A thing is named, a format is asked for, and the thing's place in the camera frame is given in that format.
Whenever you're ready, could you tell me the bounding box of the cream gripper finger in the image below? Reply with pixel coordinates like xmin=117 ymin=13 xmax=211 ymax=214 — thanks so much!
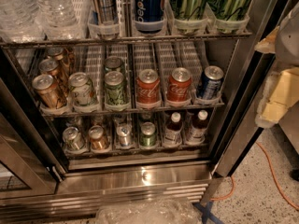
xmin=255 ymin=67 xmax=299 ymax=129
xmin=254 ymin=26 xmax=279 ymax=54

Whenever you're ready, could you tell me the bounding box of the orange can bottom shelf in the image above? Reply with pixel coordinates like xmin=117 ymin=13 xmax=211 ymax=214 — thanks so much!
xmin=89 ymin=125 xmax=109 ymax=151

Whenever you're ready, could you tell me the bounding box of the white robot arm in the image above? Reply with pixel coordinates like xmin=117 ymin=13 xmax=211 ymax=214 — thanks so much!
xmin=255 ymin=3 xmax=299 ymax=128

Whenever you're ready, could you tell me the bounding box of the green tall can right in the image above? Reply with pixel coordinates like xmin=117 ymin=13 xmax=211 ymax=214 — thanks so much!
xmin=207 ymin=0 xmax=251 ymax=21

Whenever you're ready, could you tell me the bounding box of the green tall can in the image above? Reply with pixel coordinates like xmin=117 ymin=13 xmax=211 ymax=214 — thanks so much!
xmin=207 ymin=0 xmax=251 ymax=21
xmin=170 ymin=0 xmax=207 ymax=21

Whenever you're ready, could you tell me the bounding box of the blue pepsi can middle shelf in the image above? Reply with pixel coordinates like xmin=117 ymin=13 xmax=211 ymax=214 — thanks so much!
xmin=196 ymin=65 xmax=224 ymax=100

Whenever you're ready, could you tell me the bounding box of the green tall can left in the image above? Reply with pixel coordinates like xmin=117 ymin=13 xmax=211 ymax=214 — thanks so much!
xmin=170 ymin=0 xmax=207 ymax=21

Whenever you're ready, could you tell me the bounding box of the red coca-cola can right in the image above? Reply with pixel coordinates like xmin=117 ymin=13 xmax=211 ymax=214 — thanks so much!
xmin=167 ymin=67 xmax=192 ymax=102

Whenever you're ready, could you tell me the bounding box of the red coca-cola can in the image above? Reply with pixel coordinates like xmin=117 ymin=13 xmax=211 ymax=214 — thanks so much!
xmin=167 ymin=67 xmax=192 ymax=102
xmin=136 ymin=69 xmax=160 ymax=104

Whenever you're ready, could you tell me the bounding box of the red coca-cola can left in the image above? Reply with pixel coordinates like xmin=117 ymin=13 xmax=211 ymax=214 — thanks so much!
xmin=136 ymin=69 xmax=160 ymax=104

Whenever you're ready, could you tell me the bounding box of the blue pepsi can top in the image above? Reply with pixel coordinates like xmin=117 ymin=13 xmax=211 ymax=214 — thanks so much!
xmin=135 ymin=0 xmax=164 ymax=34

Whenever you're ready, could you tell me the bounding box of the green can bottom shelf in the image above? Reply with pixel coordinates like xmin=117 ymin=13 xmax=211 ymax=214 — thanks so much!
xmin=140 ymin=122 xmax=156 ymax=147

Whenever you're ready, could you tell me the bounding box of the green can behind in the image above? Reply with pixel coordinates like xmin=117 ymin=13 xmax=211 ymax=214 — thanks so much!
xmin=104 ymin=56 xmax=125 ymax=74

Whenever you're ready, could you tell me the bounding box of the green can front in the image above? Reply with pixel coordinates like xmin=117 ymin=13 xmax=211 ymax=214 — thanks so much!
xmin=105 ymin=71 xmax=127 ymax=105

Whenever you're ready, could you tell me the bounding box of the white silver can bottom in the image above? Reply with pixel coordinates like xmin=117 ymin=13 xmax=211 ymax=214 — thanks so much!
xmin=117 ymin=123 xmax=132 ymax=148

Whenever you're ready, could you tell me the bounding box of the stainless steel fridge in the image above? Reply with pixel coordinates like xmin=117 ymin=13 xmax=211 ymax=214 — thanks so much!
xmin=0 ymin=0 xmax=298 ymax=224

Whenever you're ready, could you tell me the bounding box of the plaid slim can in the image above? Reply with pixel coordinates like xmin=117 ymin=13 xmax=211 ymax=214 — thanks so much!
xmin=95 ymin=0 xmax=118 ymax=25

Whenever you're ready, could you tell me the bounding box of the white green can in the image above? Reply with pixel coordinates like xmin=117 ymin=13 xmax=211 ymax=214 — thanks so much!
xmin=69 ymin=72 xmax=97 ymax=106

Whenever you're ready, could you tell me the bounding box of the gold can back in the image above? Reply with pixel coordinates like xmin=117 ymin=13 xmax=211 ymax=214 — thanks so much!
xmin=47 ymin=47 xmax=75 ymax=76

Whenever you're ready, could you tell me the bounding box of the gold can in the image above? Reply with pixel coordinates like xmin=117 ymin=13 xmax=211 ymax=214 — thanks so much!
xmin=38 ymin=58 xmax=68 ymax=97
xmin=47 ymin=47 xmax=75 ymax=76
xmin=32 ymin=74 xmax=67 ymax=109

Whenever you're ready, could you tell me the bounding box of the silver can bottom left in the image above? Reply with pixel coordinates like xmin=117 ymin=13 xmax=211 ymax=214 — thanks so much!
xmin=63 ymin=127 xmax=85 ymax=151

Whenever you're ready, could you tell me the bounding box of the gold can middle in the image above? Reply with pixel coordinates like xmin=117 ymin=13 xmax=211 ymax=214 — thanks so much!
xmin=38 ymin=58 xmax=68 ymax=97

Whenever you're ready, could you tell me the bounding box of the gold can front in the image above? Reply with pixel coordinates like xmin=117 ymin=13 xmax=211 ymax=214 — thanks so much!
xmin=32 ymin=74 xmax=67 ymax=109

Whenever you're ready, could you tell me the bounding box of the glass fridge door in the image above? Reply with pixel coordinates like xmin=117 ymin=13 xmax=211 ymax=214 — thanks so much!
xmin=0 ymin=79 xmax=63 ymax=205

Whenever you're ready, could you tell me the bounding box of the brown bottle right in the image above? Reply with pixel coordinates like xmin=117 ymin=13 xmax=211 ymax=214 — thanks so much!
xmin=186 ymin=110 xmax=208 ymax=142

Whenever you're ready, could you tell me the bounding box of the brown bottle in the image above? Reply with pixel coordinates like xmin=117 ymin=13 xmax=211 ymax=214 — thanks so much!
xmin=186 ymin=110 xmax=208 ymax=142
xmin=163 ymin=112 xmax=182 ymax=147

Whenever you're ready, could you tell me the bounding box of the brown bottle left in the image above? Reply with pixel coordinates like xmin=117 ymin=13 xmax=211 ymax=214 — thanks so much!
xmin=163 ymin=112 xmax=182 ymax=147

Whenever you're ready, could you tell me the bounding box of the blue floor tape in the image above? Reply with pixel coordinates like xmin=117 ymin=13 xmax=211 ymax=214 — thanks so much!
xmin=193 ymin=202 xmax=224 ymax=224

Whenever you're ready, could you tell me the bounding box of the clear plastic wrap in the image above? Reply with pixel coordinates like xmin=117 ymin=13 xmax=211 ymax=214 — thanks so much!
xmin=95 ymin=198 xmax=202 ymax=224

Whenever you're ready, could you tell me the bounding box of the clear water bottle right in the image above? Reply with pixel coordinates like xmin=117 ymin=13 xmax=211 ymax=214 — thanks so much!
xmin=37 ymin=0 xmax=82 ymax=40

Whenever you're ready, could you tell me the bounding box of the clear water bottle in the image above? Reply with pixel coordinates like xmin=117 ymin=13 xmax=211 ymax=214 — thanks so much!
xmin=37 ymin=0 xmax=82 ymax=40
xmin=0 ymin=0 xmax=44 ymax=43

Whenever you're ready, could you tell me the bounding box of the clear water bottle left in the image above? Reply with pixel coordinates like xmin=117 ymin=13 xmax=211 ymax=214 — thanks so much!
xmin=0 ymin=0 xmax=44 ymax=43

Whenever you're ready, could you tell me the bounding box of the orange power cable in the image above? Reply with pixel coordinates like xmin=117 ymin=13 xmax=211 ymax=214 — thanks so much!
xmin=210 ymin=141 xmax=299 ymax=211

